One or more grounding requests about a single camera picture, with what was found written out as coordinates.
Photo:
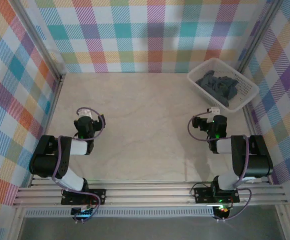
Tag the grey-blue t-shirt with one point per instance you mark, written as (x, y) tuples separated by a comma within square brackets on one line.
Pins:
[(228, 91), (207, 82)]

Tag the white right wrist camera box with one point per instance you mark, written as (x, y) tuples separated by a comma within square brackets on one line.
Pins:
[(215, 110)]

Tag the aluminium frame post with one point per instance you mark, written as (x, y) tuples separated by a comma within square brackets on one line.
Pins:
[(42, 37), (257, 37)]

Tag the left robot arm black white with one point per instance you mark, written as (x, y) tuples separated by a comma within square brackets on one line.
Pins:
[(47, 160)]

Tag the narrow aluminium frame rail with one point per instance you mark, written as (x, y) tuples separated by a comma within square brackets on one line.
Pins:
[(147, 182)]

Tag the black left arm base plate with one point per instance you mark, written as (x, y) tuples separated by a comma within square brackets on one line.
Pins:
[(98, 195)]

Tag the white plastic mesh basket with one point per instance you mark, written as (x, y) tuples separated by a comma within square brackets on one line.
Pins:
[(247, 86)]

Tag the wide aluminium frame rail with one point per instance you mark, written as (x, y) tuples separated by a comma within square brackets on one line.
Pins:
[(147, 196)]

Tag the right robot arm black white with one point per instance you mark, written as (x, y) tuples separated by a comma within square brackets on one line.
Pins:
[(256, 160)]

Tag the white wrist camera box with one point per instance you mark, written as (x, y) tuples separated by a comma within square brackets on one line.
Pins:
[(85, 113), (215, 110)]

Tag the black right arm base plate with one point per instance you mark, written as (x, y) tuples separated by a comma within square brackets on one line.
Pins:
[(202, 195)]

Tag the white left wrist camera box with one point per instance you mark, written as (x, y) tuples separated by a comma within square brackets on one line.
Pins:
[(85, 113)]

